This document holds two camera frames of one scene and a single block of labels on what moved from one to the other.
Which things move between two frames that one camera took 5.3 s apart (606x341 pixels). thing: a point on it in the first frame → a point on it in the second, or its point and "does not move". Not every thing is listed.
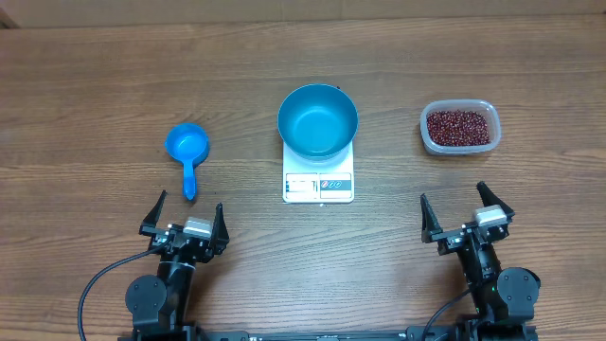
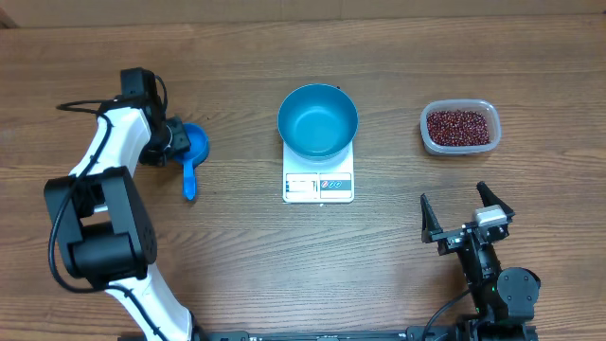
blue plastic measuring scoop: [188, 144] does not move
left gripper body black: [158, 237] → [179, 140]
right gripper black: [450, 239] does not move
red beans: [457, 128] does not move
